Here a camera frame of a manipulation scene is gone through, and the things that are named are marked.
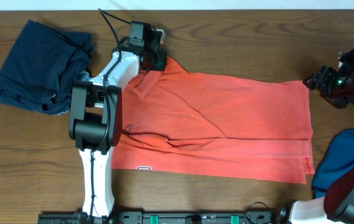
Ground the red t-shirt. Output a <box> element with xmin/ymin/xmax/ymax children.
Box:
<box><xmin>112</xmin><ymin>58</ymin><xmax>314</xmax><ymax>184</ymax></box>

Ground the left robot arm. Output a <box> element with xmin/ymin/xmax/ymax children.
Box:
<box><xmin>68</xmin><ymin>21</ymin><xmax>167</xmax><ymax>223</ymax></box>

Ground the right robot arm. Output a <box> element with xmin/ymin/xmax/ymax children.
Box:
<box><xmin>271</xmin><ymin>48</ymin><xmax>354</xmax><ymax>223</ymax></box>

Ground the blue t-shirt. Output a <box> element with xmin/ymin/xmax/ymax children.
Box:
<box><xmin>312</xmin><ymin>128</ymin><xmax>354</xmax><ymax>198</ymax></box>

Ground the folded dark navy garment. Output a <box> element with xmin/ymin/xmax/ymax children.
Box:
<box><xmin>0</xmin><ymin>20</ymin><xmax>93</xmax><ymax>115</ymax></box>

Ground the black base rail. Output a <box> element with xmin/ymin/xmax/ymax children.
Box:
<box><xmin>37</xmin><ymin>211</ymin><xmax>275</xmax><ymax>224</ymax></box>

